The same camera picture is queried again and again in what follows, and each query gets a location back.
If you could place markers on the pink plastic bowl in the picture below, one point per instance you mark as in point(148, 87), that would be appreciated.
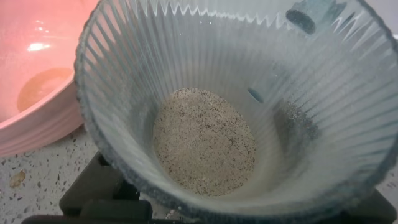
point(34, 77)

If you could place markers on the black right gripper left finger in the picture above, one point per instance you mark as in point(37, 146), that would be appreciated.
point(96, 189)

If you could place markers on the beige powder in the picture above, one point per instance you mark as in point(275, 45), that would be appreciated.
point(203, 143)

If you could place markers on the clear ribbed plastic cup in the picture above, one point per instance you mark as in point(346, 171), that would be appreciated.
point(217, 56)

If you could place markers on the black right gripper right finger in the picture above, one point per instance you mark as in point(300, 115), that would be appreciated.
point(311, 15)

